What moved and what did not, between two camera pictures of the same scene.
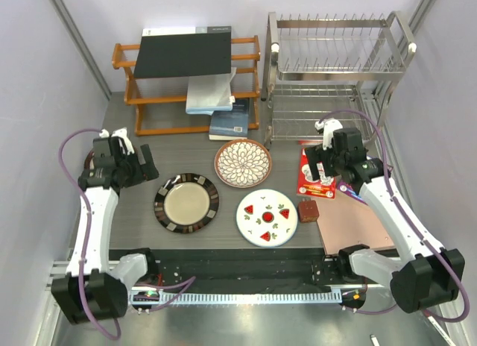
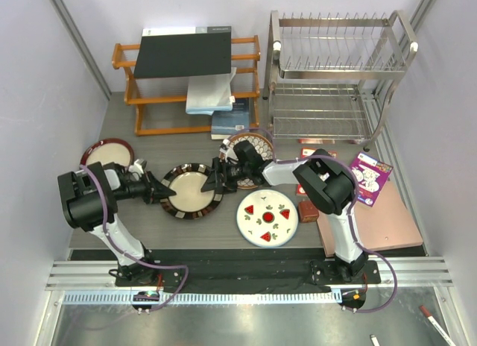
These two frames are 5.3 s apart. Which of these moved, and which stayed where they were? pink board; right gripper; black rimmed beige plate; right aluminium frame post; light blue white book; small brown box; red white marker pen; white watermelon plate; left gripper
Moved: black rimmed beige plate; right gripper; left gripper
Stayed: red white marker pen; light blue white book; right aluminium frame post; small brown box; pink board; white watermelon plate
